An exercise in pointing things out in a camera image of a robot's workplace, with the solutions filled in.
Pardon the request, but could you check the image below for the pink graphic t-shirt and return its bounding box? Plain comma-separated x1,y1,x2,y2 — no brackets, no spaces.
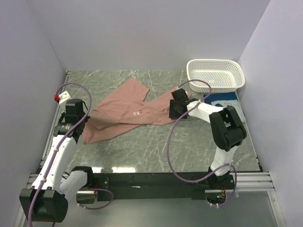
82,78,177,144

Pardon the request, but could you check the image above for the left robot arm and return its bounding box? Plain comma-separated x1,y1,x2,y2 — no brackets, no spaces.
19,98,95,225

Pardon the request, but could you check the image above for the black base crossbar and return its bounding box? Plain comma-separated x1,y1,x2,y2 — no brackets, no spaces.
75,172,237,201

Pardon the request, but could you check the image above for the white plastic basket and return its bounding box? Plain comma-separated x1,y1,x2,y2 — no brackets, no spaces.
187,59,245,93

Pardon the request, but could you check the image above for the folded blue t-shirt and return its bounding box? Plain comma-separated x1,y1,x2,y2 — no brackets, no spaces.
205,92,246,123

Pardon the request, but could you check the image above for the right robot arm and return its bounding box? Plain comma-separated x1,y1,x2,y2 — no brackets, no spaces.
169,88,247,189

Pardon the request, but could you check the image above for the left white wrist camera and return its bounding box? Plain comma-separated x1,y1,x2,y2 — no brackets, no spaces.
54,91,71,104

